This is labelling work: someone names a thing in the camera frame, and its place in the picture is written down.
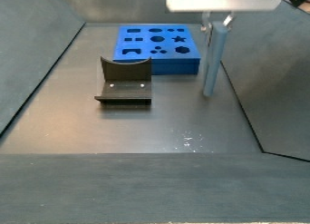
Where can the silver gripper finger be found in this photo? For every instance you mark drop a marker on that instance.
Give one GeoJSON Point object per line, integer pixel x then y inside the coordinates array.
{"type": "Point", "coordinates": [206, 22]}
{"type": "Point", "coordinates": [229, 19]}

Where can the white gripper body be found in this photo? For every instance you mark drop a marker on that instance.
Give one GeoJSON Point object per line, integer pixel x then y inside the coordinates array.
{"type": "Point", "coordinates": [221, 5]}

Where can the light blue square-circle peg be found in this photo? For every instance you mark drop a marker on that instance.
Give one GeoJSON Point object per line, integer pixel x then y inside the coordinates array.
{"type": "Point", "coordinates": [214, 56]}

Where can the black curved fixture stand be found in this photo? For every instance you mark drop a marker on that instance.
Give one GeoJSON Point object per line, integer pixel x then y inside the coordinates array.
{"type": "Point", "coordinates": [127, 82]}

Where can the blue foam shape-sorter block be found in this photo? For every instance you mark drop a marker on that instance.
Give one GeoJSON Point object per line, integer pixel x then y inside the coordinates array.
{"type": "Point", "coordinates": [163, 42]}

